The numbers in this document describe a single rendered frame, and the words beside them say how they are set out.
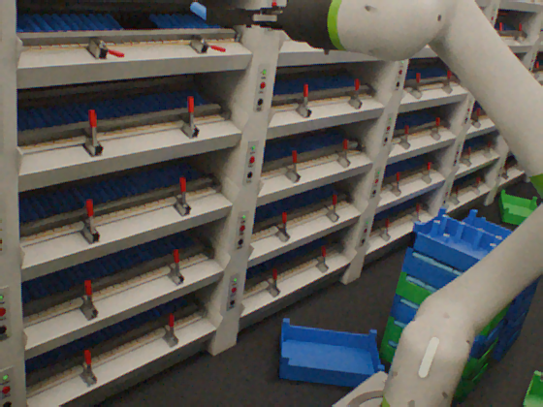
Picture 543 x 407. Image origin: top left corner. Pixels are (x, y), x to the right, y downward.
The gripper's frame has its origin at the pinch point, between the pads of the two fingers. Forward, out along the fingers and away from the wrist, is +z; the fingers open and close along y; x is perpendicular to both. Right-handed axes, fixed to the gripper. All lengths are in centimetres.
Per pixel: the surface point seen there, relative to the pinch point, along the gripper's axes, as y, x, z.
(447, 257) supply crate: -72, 63, -16
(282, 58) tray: -42.5, 10.5, 22.0
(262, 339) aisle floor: -49, 98, 31
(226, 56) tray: -21.3, 9.3, 21.1
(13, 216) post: 31, 37, 25
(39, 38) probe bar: 23.6, 4.4, 24.3
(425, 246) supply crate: -72, 62, -9
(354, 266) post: -104, 91, 34
